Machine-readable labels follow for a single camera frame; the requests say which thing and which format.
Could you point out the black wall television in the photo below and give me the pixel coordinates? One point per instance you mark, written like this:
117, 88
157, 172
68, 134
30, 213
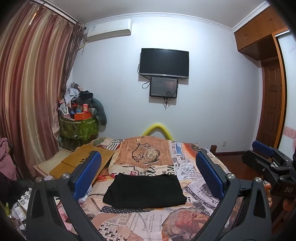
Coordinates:
164, 62

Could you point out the pink clothes pile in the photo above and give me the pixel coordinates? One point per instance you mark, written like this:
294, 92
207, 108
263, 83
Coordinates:
7, 166

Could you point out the grey plush toy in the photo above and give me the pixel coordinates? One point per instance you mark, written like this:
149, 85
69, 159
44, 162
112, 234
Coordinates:
86, 97

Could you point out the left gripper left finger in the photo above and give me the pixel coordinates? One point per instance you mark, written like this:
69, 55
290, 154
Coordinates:
44, 221

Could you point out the white air conditioner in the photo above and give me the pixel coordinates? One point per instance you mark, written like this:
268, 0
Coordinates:
108, 29

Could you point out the right hand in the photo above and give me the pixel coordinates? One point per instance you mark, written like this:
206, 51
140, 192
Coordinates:
267, 187

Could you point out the black sequined garment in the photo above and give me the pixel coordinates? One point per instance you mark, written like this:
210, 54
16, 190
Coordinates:
141, 192

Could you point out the orange box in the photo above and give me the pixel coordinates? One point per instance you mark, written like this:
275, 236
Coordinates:
82, 116

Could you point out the striped pink curtain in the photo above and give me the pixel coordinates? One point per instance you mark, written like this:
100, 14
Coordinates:
38, 50

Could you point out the brown wooden door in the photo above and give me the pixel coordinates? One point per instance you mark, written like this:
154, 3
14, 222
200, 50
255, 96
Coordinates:
271, 103

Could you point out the dark wooden bedpost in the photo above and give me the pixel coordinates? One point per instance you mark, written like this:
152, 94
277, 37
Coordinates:
213, 149

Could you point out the green storage box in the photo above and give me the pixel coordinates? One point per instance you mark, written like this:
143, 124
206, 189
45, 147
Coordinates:
75, 133

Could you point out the small wall monitor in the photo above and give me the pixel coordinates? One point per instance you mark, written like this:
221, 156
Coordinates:
163, 87

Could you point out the yellow foam tube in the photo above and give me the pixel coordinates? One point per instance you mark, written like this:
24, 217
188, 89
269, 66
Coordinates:
158, 127

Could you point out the printed bed quilt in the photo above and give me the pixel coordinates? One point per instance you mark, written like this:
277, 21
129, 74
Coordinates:
150, 156

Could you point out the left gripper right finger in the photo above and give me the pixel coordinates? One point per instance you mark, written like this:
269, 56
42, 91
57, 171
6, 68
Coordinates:
253, 221

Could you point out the wooden wardrobe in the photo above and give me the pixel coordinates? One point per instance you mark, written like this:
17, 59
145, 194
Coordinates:
256, 38

